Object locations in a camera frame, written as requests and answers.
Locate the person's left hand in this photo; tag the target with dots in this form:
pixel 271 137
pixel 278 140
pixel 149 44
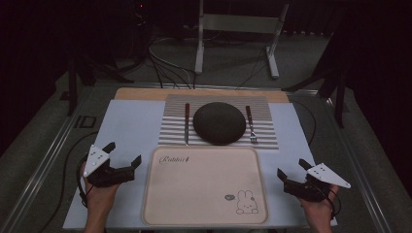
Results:
pixel 98 195

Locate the grey metal stand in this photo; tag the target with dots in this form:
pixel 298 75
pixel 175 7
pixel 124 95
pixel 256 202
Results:
pixel 239 23

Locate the dark round plate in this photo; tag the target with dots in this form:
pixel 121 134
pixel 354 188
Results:
pixel 219 123

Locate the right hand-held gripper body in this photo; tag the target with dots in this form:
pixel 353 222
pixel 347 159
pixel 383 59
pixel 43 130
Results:
pixel 327 175

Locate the grey striped placemat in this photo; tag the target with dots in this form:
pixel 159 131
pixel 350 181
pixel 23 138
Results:
pixel 175 129

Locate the aluminium floor rail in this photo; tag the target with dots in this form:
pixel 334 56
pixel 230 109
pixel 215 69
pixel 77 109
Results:
pixel 48 155
pixel 353 161

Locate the pale blue table cover sheet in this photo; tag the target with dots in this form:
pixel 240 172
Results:
pixel 129 129

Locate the black tripod stand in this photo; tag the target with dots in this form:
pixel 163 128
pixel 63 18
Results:
pixel 338 97
pixel 73 90

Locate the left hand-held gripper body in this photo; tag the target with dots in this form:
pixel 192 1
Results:
pixel 97 160

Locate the beige mat with rabbit print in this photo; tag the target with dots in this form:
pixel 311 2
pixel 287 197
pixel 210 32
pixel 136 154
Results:
pixel 200 187

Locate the person's right hand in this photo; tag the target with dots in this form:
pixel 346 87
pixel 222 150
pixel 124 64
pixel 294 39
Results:
pixel 319 210

